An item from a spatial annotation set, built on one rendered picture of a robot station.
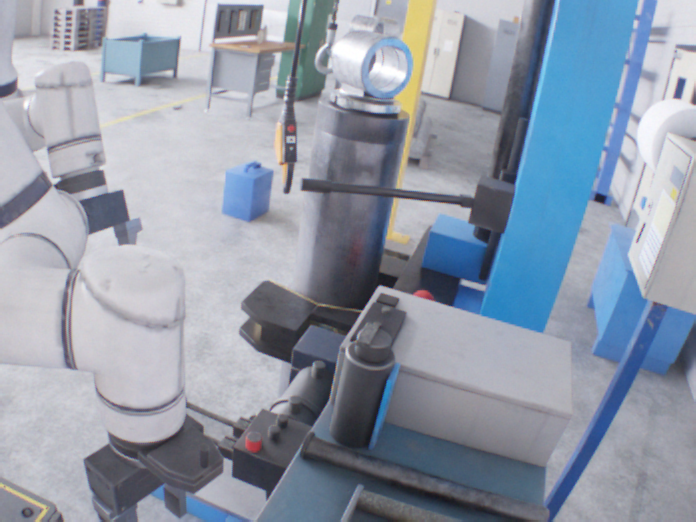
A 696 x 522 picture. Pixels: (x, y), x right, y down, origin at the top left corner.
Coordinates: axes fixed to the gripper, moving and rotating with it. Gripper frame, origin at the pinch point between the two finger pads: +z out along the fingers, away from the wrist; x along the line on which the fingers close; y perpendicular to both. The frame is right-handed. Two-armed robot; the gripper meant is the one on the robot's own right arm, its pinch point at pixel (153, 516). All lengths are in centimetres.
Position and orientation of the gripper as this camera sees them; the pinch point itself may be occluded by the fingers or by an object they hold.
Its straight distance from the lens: 69.0
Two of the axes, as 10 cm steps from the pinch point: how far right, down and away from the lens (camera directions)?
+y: -8.2, -3.6, 4.4
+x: -5.5, 2.9, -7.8
